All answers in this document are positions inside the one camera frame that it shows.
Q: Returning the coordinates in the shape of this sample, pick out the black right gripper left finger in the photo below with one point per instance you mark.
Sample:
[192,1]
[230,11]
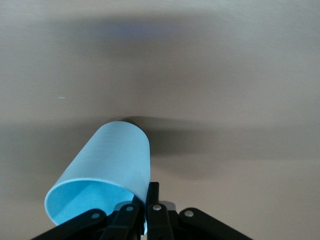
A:
[125,220]

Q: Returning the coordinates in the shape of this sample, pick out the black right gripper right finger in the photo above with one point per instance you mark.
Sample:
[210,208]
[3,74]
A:
[157,217]

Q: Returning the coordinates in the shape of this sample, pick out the light blue plastic cup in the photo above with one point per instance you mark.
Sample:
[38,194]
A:
[115,160]

